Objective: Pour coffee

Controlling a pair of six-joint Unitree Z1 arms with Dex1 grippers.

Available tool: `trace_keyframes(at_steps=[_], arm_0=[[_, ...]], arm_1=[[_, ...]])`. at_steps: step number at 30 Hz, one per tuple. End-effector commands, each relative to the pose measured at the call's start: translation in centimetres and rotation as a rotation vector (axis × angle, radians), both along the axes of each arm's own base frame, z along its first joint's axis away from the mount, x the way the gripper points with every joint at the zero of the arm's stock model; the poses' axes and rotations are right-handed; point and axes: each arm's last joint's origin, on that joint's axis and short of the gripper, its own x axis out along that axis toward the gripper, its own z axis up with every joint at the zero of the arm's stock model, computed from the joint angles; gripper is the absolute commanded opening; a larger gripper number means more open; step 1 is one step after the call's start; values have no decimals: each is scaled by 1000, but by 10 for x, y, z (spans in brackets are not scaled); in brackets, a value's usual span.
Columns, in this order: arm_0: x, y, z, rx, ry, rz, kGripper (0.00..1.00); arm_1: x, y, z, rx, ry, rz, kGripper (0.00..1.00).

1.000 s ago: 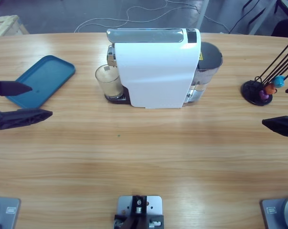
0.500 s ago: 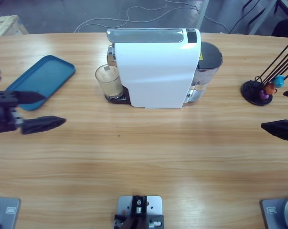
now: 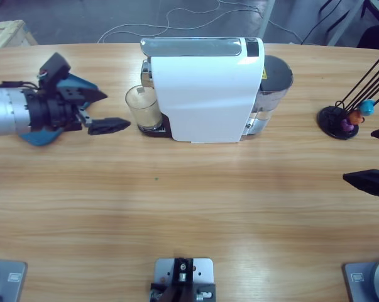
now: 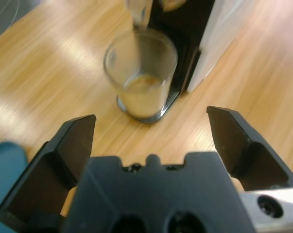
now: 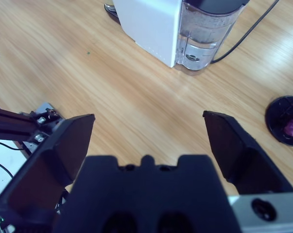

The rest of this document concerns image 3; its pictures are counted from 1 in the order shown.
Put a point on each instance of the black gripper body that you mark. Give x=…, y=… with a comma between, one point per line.
x=47, y=113

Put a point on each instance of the clear glass cup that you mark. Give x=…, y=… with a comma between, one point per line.
x=143, y=110

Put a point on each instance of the silver coffee machine lever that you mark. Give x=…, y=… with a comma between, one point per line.
x=192, y=48

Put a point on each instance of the turquoise coffee capsule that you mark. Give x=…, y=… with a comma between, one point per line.
x=366, y=108

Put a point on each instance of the orange coffee capsule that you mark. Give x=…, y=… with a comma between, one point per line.
x=355, y=117

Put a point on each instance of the purple coffee capsule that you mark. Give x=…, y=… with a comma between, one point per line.
x=346, y=126

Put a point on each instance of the white capsule coffee machine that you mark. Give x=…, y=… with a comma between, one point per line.
x=205, y=94

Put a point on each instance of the blue rectangular plastic tray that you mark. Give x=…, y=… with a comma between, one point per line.
x=44, y=138

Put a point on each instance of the black metal grid drip tray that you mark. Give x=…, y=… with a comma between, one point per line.
x=165, y=129

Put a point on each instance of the black capsule holder with rods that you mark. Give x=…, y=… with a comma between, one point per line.
x=329, y=118

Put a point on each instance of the light wooden crate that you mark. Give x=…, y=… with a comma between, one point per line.
x=7, y=34

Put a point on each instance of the black chair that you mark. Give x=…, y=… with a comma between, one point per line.
x=376, y=39

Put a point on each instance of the clear water tank black lid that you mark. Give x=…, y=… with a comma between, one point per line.
x=275, y=78

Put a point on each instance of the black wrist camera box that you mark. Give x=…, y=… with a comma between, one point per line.
x=55, y=67

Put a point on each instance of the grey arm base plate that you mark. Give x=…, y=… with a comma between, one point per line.
x=365, y=283
x=10, y=283

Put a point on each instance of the white slanted metal post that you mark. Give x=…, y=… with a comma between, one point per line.
x=344, y=25

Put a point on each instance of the white upright metal post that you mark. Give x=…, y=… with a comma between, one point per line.
x=266, y=19

